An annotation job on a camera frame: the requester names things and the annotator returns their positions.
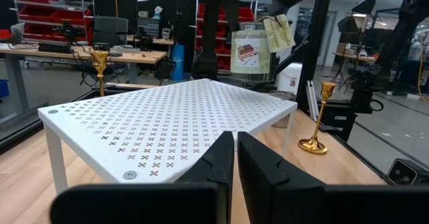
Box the black aluminium rig frame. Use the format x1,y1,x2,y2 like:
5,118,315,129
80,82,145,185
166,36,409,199
0,0,391,183

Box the gold candlestick holder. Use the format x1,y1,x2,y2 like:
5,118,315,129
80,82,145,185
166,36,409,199
297,80,337,156
89,50,110,97

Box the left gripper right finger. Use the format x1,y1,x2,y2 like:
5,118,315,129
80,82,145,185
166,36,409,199
237,131,429,224

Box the white bucket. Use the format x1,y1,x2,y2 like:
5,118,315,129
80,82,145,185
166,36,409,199
277,62,303,96

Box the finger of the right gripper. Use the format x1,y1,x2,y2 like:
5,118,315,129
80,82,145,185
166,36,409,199
234,0,265,24
266,2,292,19

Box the black white-faced camera box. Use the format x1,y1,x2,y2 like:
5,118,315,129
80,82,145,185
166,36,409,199
386,158,429,187

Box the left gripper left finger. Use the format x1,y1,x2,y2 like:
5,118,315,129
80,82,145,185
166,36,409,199
50,131,235,224

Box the blue cylinder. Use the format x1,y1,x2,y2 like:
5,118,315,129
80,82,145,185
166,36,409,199
171,44,186,82

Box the silver aluminium profile bars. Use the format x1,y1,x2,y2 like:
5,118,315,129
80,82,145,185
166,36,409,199
306,79,322,121

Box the blue storage bin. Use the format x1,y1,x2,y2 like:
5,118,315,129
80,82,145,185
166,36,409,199
0,78,10,99

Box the white perforated metal shelf riser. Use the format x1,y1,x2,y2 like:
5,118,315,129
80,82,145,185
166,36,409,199
37,78,298,193

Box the metal rack with red bins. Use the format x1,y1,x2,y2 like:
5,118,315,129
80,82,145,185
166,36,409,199
195,1,259,74
9,0,95,43

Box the wooden workbench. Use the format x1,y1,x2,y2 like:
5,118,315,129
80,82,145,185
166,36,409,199
0,42,168,117

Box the black studio softbox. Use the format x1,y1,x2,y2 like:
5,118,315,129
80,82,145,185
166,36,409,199
351,0,378,15

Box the black office chair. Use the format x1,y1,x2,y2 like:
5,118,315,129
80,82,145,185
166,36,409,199
93,15,129,76

